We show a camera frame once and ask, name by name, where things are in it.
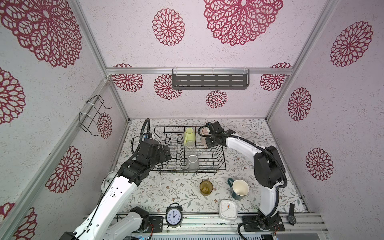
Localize pink iridescent mug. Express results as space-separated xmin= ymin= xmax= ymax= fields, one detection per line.
xmin=200 ymin=127 xmax=209 ymax=149

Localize black wire dish rack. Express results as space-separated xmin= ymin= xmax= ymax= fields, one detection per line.
xmin=153 ymin=126 xmax=227 ymax=174

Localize green ceramic mug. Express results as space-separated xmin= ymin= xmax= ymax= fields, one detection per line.
xmin=184 ymin=128 xmax=196 ymax=146

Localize grey ceramic mug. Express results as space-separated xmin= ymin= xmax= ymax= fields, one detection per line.
xmin=186 ymin=155 xmax=199 ymax=170

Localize amber glass cup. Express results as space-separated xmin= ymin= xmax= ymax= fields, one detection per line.
xmin=199 ymin=180 xmax=214 ymax=196

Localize dark green cream mug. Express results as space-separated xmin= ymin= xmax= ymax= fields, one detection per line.
xmin=227 ymin=178 xmax=250 ymax=200

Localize clear glass cup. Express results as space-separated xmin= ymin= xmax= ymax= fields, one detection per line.
xmin=185 ymin=141 xmax=196 ymax=156

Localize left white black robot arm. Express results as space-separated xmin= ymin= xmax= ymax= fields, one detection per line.
xmin=61 ymin=139 xmax=172 ymax=240

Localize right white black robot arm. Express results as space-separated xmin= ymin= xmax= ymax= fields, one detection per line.
xmin=198 ymin=122 xmax=288 ymax=219

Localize white twin-bell alarm clock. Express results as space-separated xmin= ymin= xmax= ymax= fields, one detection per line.
xmin=101 ymin=172 xmax=116 ymax=194

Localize black round alarm clock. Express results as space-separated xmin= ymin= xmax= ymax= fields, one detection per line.
xmin=165 ymin=203 xmax=183 ymax=228

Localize white square alarm clock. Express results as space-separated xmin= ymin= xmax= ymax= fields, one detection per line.
xmin=219 ymin=200 xmax=238 ymax=221

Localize small black round knob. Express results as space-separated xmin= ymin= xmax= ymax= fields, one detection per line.
xmin=287 ymin=203 xmax=297 ymax=226

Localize left black corrugated cable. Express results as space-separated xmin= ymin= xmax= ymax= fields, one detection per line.
xmin=130 ymin=118 xmax=151 ymax=154

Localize black corrugated cable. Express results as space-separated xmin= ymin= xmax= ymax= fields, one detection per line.
xmin=130 ymin=118 xmax=151 ymax=154
xmin=197 ymin=125 xmax=288 ymax=240

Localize grey wall shelf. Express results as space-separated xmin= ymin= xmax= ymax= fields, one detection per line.
xmin=171 ymin=69 xmax=250 ymax=90

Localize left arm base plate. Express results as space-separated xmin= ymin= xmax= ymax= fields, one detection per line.
xmin=145 ymin=216 xmax=164 ymax=234

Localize right black corrugated cable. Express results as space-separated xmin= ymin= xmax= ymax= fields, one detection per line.
xmin=197 ymin=125 xmax=288 ymax=240

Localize black wire wall basket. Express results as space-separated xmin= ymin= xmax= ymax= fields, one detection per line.
xmin=78 ymin=95 xmax=112 ymax=137

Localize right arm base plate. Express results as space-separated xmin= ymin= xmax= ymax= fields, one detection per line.
xmin=242 ymin=212 xmax=286 ymax=232

